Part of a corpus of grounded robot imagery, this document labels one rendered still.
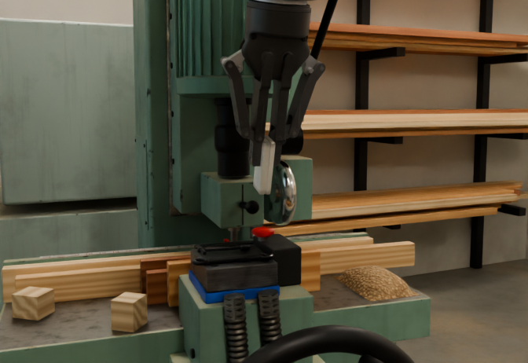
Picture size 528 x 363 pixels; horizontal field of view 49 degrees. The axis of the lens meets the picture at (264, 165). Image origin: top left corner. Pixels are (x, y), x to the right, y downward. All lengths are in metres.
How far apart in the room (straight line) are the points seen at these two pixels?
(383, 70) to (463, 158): 0.92
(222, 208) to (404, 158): 3.16
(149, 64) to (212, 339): 0.55
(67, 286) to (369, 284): 0.45
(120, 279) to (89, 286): 0.04
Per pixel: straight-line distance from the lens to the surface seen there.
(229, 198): 0.86
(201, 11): 0.84
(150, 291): 0.86
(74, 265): 0.91
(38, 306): 0.84
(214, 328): 0.68
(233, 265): 0.68
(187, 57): 0.86
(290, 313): 0.70
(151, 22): 1.07
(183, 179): 0.98
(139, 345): 0.77
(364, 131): 3.18
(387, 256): 1.04
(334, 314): 0.84
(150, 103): 1.06
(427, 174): 4.11
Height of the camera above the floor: 1.19
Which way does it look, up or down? 6 degrees down
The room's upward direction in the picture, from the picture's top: straight up
